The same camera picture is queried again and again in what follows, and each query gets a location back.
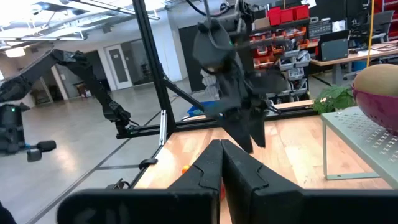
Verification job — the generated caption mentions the grey equipment box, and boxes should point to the grey equipment box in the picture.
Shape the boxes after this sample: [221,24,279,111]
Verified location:
[317,29,349,62]

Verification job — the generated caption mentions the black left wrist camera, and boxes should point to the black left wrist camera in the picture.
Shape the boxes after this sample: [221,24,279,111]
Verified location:
[192,18,238,72]

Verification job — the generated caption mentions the pale green perforated metal shelf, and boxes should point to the pale green perforated metal shelf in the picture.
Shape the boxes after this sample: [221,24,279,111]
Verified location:
[320,105,398,189]

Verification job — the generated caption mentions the long wooden desk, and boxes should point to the long wooden desk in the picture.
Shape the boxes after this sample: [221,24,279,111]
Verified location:
[310,42,398,86]

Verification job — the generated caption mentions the green leafy plant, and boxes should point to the green leafy plant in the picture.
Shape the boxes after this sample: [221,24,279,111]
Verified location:
[312,85,357,115]

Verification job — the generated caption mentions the purple plastic colander bowl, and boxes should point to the purple plastic colander bowl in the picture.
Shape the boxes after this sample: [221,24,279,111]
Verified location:
[351,83,398,135]

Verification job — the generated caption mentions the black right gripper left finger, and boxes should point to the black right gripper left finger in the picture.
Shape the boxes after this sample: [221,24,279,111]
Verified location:
[57,139,223,224]

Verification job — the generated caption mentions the yellow fruit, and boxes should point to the yellow fruit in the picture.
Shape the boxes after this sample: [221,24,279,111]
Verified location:
[353,63,398,97]

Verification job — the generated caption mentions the yellow hanging cord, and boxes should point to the yellow hanging cord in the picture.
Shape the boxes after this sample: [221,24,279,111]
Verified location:
[366,0,375,68]

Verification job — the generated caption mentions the silver aluminium bracket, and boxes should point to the silver aluminium bracket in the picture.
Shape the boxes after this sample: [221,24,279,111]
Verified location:
[158,109,168,147]

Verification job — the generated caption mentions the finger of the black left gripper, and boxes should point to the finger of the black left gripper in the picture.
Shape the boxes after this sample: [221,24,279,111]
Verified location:
[249,107,267,149]
[222,114,254,154]

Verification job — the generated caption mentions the blue plastic bin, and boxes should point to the blue plastic bin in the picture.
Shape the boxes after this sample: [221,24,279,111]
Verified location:
[187,100,208,117]

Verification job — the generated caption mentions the grey door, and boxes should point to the grey door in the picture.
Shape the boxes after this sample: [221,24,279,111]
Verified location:
[104,44,134,91]

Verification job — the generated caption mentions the red storage bin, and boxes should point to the red storage bin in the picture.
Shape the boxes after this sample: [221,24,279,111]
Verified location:
[292,4,310,21]
[267,7,282,26]
[279,7,295,24]

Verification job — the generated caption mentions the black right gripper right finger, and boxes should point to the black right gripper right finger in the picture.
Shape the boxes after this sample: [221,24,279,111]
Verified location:
[221,139,398,224]

